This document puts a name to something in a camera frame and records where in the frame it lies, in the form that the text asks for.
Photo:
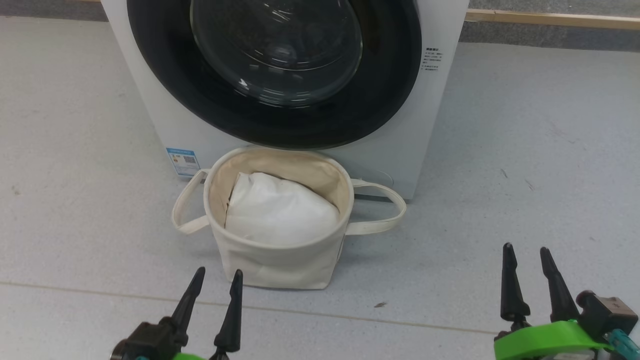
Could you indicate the cream canvas laundry basket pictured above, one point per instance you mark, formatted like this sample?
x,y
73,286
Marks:
x,y
280,265

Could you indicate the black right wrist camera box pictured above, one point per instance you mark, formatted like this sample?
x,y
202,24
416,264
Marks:
x,y
607,315

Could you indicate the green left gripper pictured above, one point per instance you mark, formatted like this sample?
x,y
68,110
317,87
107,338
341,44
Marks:
x,y
187,357

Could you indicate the teal right camera plug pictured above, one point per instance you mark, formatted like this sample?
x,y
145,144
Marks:
x,y
625,346

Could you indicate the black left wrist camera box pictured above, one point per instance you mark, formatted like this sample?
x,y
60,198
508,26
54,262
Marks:
x,y
147,342

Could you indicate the blue energy label sticker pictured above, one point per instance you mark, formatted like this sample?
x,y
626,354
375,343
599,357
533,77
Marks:
x,y
183,161

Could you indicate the white cloth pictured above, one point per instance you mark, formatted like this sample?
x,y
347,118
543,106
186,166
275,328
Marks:
x,y
280,210

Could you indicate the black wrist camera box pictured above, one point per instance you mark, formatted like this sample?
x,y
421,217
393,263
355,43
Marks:
x,y
147,342
607,315

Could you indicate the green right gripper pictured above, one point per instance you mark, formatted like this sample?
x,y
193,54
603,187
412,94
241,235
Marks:
x,y
545,340

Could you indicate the wooden baseboard strip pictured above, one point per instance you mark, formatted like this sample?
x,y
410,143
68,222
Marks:
x,y
550,19

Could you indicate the white text label sticker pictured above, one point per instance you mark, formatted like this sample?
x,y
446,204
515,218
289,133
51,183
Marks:
x,y
431,59

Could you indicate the white front-load washing machine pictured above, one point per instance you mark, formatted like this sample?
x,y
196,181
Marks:
x,y
440,125

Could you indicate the black round glass washer door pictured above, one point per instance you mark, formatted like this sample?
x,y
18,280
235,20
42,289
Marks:
x,y
160,65

